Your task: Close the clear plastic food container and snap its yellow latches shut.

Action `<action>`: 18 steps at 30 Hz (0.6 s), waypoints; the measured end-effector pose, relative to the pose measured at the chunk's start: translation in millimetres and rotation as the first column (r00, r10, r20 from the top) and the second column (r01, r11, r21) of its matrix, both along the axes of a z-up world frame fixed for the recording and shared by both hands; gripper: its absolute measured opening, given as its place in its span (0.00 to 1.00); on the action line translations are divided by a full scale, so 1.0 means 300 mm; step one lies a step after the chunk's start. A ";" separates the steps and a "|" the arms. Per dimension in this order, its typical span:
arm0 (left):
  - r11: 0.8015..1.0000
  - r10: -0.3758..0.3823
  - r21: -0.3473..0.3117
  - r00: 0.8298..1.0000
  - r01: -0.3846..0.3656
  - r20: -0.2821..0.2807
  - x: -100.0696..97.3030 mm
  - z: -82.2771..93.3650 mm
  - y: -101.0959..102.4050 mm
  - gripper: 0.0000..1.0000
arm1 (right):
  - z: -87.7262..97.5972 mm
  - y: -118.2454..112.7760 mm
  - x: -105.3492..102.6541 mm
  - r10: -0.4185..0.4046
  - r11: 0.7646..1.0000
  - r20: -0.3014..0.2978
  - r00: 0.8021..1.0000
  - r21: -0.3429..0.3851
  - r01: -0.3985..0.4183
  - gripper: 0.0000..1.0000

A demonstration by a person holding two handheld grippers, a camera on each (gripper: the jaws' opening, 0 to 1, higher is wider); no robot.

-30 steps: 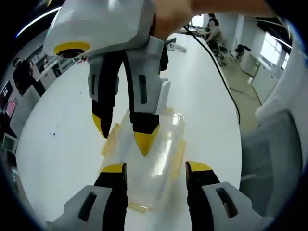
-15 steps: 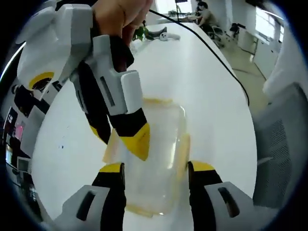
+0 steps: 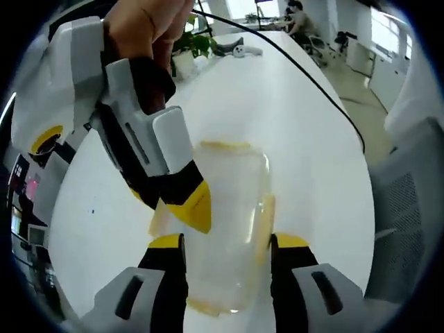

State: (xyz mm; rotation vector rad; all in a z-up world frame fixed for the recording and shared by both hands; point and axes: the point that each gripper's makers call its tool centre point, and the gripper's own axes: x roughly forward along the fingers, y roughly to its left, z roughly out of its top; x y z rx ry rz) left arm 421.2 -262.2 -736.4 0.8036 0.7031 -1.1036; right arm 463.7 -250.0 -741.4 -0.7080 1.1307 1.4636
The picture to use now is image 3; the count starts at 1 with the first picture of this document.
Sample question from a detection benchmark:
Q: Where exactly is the white framed screen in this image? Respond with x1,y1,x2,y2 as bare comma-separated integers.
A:
27,223,49,246

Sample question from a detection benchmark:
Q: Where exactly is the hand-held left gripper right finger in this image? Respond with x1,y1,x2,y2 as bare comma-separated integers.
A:
269,232,365,333

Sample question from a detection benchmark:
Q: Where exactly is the white cabinet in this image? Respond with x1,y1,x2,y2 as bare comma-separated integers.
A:
346,40,379,76

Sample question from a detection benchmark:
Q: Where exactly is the potted green plant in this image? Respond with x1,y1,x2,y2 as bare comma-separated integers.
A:
172,13,219,80

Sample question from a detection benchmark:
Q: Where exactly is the grey white device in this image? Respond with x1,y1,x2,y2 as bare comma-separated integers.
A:
214,37,264,59

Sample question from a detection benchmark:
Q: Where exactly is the person's right hand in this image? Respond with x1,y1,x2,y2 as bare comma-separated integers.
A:
103,0,195,70

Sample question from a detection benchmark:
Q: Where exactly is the black cable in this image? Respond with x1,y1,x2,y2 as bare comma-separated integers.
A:
192,9,366,153

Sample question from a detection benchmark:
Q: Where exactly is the clear box with yellow buckles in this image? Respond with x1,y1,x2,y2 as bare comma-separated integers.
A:
148,139,278,317

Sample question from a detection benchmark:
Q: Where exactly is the white mesh office chair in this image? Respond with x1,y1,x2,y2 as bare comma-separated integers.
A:
362,116,444,302

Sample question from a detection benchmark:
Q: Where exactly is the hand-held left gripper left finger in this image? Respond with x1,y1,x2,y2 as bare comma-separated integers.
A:
81,232,190,333

